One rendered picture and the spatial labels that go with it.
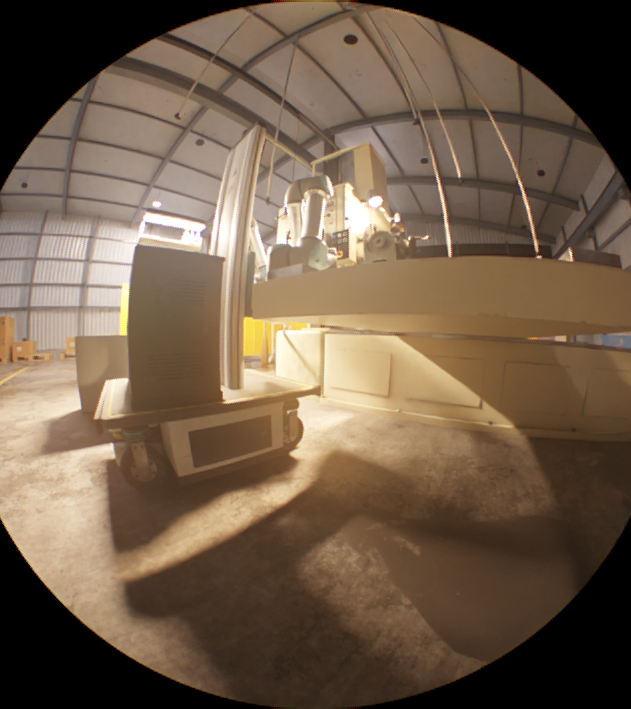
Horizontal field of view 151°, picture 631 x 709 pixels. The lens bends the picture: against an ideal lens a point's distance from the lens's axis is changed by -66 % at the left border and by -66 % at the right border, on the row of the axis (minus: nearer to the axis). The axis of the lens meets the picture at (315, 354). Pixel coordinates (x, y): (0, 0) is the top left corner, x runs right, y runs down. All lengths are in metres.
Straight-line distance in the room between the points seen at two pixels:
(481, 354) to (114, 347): 2.35
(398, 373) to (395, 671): 1.58
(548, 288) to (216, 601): 0.87
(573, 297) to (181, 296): 0.99
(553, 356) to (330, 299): 1.47
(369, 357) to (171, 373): 1.33
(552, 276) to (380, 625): 0.72
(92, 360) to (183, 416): 1.10
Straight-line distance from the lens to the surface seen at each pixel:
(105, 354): 1.77
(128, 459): 0.92
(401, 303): 0.46
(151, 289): 0.83
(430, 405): 1.68
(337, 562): 0.69
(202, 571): 0.69
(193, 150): 11.51
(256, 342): 4.77
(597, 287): 0.52
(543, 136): 10.45
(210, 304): 0.87
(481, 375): 1.62
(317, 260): 0.97
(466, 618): 0.66
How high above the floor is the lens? 0.55
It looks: 4 degrees down
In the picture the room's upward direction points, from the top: 1 degrees clockwise
